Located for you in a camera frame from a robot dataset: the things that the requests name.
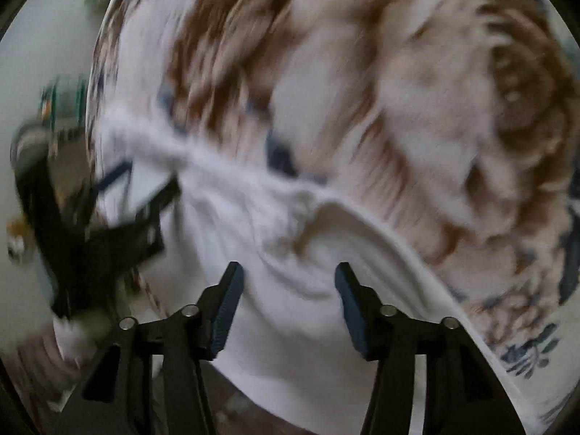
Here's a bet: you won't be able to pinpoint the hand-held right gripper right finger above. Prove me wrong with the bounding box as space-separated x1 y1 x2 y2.
334 262 527 435

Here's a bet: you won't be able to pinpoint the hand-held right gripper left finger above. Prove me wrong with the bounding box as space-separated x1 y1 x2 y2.
53 261 245 435

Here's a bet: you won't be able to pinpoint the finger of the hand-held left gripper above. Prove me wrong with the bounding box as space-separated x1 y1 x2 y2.
84 158 134 236
109 174 182 273

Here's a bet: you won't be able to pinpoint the white pants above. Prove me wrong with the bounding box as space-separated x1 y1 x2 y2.
54 106 540 435

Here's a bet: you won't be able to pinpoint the floral printed blanket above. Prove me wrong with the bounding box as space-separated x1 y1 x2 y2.
84 0 580 431

